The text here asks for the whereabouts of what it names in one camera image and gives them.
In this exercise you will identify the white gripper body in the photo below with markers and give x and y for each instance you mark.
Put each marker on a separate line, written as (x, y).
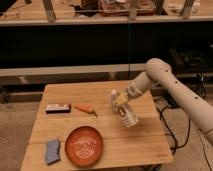
(130, 92)

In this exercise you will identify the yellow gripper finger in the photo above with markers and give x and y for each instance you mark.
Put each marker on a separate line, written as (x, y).
(120, 99)

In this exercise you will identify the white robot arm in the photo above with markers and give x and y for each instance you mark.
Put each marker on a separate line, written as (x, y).
(159, 72)

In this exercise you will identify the translucent plastic cup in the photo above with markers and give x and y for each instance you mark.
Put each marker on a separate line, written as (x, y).
(112, 98)

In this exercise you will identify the long wooden shelf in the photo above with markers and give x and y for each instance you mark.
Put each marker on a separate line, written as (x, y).
(45, 75)

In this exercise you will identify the orange carrot toy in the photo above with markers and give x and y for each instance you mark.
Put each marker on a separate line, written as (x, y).
(86, 109)

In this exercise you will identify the black power adapter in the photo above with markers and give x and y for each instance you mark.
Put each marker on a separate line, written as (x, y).
(171, 102)

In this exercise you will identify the wooden table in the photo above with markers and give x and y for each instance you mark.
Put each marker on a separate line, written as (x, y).
(143, 144)

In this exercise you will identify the orange patterned plate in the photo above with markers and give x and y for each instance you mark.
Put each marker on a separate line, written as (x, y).
(84, 146)

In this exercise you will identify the black equipment on shelf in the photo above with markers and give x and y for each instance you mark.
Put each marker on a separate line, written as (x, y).
(192, 60)

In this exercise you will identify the black red small box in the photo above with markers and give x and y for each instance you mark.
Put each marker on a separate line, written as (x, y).
(57, 108)

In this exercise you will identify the blue grey sponge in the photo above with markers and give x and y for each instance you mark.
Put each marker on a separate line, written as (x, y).
(52, 154)

